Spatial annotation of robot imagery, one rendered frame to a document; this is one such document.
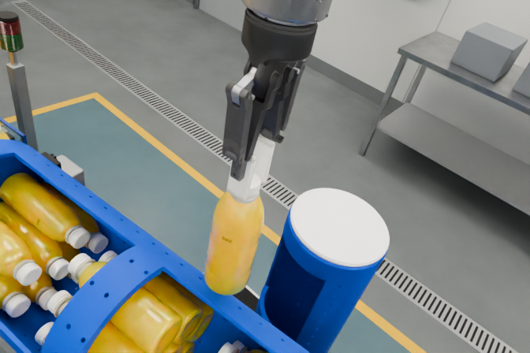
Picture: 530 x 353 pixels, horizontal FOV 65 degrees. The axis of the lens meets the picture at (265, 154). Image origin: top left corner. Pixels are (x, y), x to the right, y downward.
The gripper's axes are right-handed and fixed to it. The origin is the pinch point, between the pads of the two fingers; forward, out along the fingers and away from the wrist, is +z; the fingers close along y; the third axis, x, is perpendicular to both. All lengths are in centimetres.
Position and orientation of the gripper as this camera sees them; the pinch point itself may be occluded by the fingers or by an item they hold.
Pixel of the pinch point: (250, 167)
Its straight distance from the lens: 53.4
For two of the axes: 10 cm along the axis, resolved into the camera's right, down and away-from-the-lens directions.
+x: -8.2, -4.5, 3.5
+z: -1.8, 7.9, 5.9
